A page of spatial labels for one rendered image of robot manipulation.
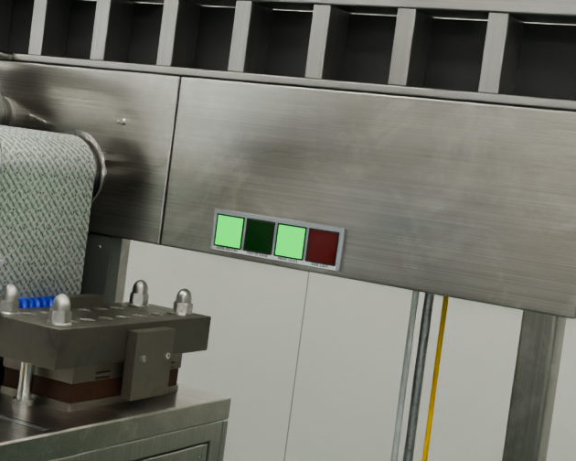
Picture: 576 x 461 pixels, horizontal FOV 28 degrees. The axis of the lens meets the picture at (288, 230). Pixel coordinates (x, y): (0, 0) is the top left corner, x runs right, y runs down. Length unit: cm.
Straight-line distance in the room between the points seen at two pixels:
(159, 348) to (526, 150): 66
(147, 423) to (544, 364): 64
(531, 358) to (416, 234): 29
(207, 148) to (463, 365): 244
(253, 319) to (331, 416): 51
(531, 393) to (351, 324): 258
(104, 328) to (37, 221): 24
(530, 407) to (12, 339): 82
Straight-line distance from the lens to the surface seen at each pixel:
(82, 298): 194
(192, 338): 198
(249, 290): 466
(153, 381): 187
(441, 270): 178
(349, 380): 447
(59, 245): 197
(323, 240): 185
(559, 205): 172
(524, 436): 192
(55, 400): 178
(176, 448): 190
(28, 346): 174
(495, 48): 178
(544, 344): 189
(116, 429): 175
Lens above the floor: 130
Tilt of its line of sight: 3 degrees down
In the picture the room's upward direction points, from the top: 7 degrees clockwise
